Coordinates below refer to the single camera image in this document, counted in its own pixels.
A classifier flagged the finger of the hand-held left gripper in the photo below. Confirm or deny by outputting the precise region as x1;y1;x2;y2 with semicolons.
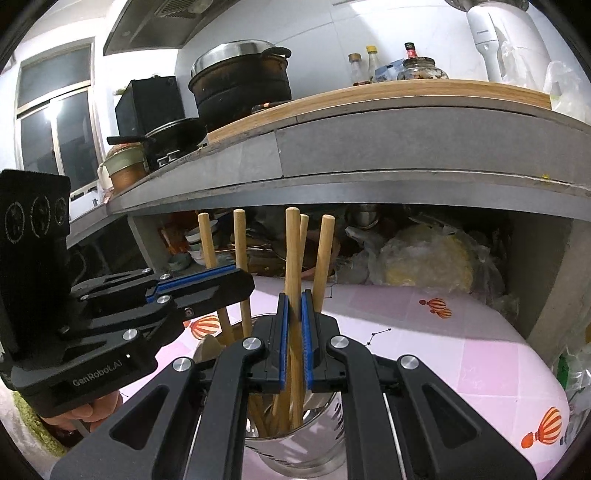
58;270;256;357
69;264;237;305

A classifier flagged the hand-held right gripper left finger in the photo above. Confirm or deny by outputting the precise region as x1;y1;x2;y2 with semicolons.
50;292;291;480

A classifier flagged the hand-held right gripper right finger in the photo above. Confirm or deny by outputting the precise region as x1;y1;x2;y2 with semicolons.
301;288;539;480

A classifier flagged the perforated steel utensil holder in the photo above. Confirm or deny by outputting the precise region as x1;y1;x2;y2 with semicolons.
191;318;365;480

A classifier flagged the person's left hand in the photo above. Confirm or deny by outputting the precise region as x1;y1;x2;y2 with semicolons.
39;391;124;437

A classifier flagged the stack of white bowls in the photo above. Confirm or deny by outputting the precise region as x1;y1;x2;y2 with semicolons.
185;217;220;266

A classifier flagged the orange plastic bag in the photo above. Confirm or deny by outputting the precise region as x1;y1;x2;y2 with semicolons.
159;217;185;259

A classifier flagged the white cup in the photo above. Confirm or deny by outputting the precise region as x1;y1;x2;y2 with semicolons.
97;164;114;204

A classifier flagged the brown basin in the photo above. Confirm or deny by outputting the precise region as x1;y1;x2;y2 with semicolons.
108;167;148;195

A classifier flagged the gas stove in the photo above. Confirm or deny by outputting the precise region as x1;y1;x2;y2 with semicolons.
152;143;208;168

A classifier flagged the window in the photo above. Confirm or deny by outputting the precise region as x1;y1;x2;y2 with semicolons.
16;44;105;195

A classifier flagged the green basin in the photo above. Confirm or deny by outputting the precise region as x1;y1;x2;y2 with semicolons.
100;154;148;174

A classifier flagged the brown round woven lid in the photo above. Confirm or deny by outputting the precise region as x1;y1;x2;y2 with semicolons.
104;143;145;158

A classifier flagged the black wok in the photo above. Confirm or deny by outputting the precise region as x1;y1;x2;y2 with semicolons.
107;117;208;160

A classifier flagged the plastic bag of food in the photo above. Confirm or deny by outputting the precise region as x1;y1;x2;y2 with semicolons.
337;217;509;310

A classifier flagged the black box appliance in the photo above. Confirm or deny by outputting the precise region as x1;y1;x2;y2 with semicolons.
115;76;186;139

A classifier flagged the large black cooking pot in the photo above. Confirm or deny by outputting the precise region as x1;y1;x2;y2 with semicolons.
188;46;293;132

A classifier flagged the steel pot lid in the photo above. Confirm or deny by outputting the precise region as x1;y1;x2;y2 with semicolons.
190;40;278;77

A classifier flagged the wooden cutting board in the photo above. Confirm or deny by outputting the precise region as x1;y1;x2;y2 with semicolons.
208;79;552;144

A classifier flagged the steel range hood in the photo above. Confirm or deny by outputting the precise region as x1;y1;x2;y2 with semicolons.
104;0;218;56

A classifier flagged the sauce bottle brown cap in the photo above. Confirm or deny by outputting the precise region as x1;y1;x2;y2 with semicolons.
347;53;370;88

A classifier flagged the sauce bottle yellow cap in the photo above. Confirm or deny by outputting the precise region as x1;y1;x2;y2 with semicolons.
365;45;382;83

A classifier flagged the blue packet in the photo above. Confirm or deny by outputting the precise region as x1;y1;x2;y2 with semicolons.
375;60;407;83

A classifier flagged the glass pickle jar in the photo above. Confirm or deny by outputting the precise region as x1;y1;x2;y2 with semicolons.
398;56;448;81

